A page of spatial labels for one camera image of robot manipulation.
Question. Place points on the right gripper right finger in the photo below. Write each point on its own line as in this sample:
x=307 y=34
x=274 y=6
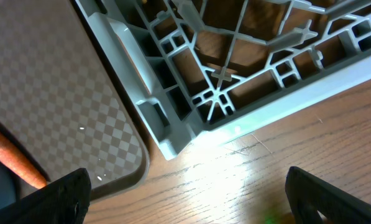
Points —
x=310 y=197

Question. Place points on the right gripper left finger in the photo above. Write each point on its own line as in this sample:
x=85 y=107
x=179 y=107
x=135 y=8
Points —
x=65 y=200

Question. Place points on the orange carrot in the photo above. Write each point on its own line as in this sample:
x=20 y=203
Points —
x=13 y=159

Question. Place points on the grey dishwasher rack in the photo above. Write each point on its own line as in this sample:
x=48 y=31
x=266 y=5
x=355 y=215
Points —
x=208 y=72

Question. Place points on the brown serving tray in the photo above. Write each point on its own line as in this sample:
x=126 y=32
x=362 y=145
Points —
x=58 y=103

